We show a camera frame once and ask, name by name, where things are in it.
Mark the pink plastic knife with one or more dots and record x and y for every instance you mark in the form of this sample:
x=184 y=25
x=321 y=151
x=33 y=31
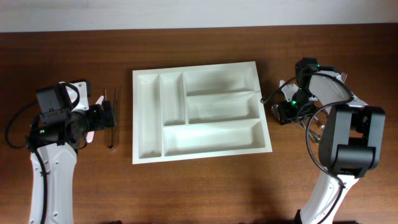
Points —
x=96 y=102

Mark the white cutlery tray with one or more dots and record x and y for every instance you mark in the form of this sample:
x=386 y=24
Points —
x=197 y=112

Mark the metal fork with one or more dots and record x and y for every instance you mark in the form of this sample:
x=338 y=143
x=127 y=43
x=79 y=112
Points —
x=319 y=119
x=315 y=137
x=343 y=77

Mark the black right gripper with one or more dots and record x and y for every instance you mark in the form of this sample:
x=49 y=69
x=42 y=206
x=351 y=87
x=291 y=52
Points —
x=286 y=112

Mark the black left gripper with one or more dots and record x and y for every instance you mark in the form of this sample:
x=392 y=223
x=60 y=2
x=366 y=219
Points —
x=99 y=122

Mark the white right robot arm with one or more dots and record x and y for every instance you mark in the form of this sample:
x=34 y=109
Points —
x=350 y=144

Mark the large metal spoon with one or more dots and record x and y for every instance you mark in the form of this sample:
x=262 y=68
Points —
x=275 y=112

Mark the long metal tongs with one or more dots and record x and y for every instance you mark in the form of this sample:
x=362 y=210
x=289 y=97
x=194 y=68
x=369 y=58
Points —
x=110 y=112

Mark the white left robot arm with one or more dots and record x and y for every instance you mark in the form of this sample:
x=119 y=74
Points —
x=54 y=148

